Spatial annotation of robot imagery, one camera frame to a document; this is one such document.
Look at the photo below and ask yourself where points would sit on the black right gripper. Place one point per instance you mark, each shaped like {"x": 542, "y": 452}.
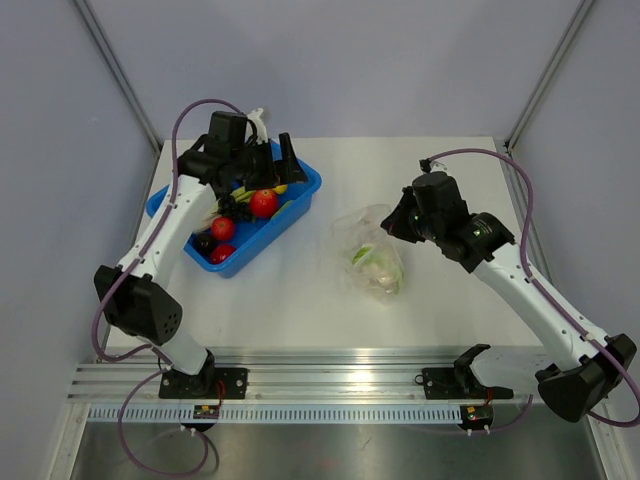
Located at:
{"x": 396, "y": 222}

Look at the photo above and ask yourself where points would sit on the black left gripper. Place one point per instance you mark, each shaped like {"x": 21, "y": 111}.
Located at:
{"x": 270, "y": 178}

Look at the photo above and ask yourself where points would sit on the yellow mango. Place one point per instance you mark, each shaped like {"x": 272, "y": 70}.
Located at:
{"x": 281, "y": 189}

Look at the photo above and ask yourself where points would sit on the clear zip top bag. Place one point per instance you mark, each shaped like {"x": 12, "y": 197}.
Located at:
{"x": 348, "y": 233}

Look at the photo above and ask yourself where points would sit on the black grape bunch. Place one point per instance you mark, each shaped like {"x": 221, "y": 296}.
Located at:
{"x": 237, "y": 211}

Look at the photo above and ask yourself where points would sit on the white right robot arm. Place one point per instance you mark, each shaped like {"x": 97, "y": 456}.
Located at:
{"x": 584, "y": 362}

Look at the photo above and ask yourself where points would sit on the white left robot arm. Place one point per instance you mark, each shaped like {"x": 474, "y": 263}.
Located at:
{"x": 133, "y": 295}

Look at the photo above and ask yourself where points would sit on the white green leek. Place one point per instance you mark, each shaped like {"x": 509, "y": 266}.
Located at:
{"x": 241, "y": 194}

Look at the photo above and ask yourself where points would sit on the blue plastic bin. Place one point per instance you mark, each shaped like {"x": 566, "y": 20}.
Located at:
{"x": 250, "y": 239}

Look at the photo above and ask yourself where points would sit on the red apple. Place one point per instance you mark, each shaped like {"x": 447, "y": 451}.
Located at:
{"x": 223, "y": 229}

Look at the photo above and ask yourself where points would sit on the small red tomato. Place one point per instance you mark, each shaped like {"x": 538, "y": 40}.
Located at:
{"x": 221, "y": 253}

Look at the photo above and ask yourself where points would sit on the dark purple plum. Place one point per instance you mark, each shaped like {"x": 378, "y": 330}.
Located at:
{"x": 204, "y": 243}

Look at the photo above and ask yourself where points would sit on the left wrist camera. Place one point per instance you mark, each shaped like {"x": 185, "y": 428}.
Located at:
{"x": 256, "y": 130}

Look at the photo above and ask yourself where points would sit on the aluminium mounting rail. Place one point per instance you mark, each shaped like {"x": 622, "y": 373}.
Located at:
{"x": 289, "y": 376}

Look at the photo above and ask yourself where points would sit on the left aluminium frame post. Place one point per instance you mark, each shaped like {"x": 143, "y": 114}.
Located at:
{"x": 109, "y": 57}

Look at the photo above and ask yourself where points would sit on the aluminium frame post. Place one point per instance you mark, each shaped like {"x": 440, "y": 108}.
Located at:
{"x": 551, "y": 70}
{"x": 109, "y": 57}

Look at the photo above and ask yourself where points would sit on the white slotted cable duct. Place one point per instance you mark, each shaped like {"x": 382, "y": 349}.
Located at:
{"x": 237, "y": 413}

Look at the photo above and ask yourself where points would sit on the right aluminium frame post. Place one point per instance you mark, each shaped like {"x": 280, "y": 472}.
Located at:
{"x": 551, "y": 70}

